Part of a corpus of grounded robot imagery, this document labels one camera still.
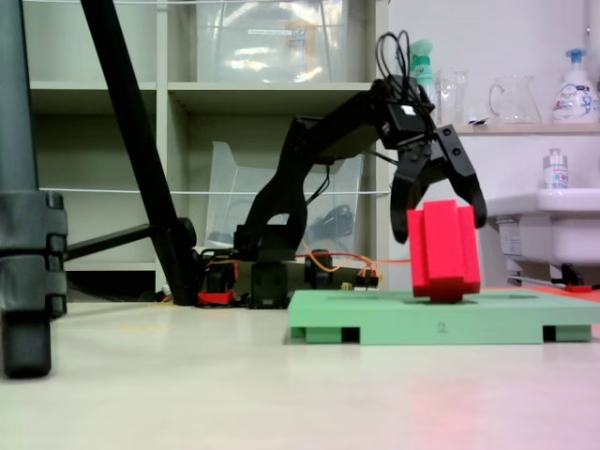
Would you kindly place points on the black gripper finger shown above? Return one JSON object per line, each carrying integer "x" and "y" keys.
{"x": 459, "y": 164}
{"x": 400, "y": 211}

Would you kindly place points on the red cross columnar block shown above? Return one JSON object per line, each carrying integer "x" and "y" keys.
{"x": 440, "y": 248}

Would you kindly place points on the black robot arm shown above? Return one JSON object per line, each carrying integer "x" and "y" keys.
{"x": 290, "y": 178}

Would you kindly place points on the small white blue packet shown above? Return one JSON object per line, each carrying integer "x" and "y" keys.
{"x": 478, "y": 121}

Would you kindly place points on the glass beaker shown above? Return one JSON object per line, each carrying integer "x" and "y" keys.
{"x": 452, "y": 96}

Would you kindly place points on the green spray bottle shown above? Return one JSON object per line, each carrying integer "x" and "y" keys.
{"x": 424, "y": 70}

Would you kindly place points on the glass pitcher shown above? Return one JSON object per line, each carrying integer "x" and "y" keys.
{"x": 515, "y": 100}

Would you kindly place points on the clear sanitizer bottle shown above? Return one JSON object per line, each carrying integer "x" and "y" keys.
{"x": 555, "y": 173}

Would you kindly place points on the green shape sorting board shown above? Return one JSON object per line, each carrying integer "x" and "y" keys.
{"x": 422, "y": 319}

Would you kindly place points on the white sink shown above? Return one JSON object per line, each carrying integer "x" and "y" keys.
{"x": 553, "y": 225}

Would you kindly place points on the white foam soap bottle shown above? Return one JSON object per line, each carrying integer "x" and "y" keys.
{"x": 575, "y": 94}

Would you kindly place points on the clear plastic bin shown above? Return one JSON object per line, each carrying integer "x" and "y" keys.
{"x": 234, "y": 197}

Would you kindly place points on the small red black fixture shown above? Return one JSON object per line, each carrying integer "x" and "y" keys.
{"x": 577, "y": 288}

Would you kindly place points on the clear plastic storage box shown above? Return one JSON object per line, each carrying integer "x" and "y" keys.
{"x": 262, "y": 47}

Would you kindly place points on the grey shelf unit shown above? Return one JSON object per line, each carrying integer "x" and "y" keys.
{"x": 161, "y": 140}

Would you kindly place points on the black tripod leg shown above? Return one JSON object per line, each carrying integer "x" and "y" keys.
{"x": 131, "y": 117}

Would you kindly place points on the black tripod brace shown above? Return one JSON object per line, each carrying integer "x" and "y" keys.
{"x": 108, "y": 241}

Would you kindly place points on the dark grey tripod leg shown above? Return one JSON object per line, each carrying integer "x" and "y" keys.
{"x": 23, "y": 234}

